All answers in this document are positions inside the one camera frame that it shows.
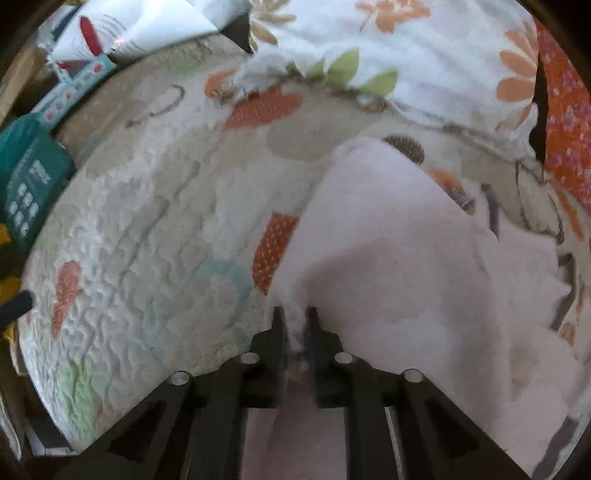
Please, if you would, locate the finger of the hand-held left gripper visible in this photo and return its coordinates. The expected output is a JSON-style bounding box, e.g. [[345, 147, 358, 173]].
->
[[0, 290, 36, 325]]

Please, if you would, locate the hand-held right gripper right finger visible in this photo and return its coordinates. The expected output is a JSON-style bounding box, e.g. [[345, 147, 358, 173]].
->
[[305, 307, 532, 480]]

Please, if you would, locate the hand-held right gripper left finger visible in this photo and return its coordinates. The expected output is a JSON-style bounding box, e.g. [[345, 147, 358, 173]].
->
[[53, 306, 290, 480]]

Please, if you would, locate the pale pink small garment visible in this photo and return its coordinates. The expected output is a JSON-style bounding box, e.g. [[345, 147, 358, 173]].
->
[[240, 136, 583, 480]]

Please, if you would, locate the yellow cloth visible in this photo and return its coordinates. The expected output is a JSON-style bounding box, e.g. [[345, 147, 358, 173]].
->
[[0, 224, 24, 342]]

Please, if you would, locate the teal plastic package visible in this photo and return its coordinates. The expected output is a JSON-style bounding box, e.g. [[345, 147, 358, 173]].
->
[[0, 113, 77, 252]]

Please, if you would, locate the quilted heart print bedspread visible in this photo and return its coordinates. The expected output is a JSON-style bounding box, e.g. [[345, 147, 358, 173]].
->
[[18, 37, 591, 462]]

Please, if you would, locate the light blue patterned box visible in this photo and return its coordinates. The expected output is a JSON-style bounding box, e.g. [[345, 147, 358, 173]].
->
[[30, 53, 117, 126]]

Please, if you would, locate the white floral pillow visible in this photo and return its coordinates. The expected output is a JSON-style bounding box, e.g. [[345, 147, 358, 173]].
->
[[191, 0, 543, 160]]

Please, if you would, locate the white paper bag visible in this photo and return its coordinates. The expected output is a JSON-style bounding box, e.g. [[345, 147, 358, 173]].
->
[[48, 0, 220, 65]]

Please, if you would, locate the orange floral bed sheet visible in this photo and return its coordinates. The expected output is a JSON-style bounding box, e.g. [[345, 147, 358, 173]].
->
[[536, 18, 591, 213]]

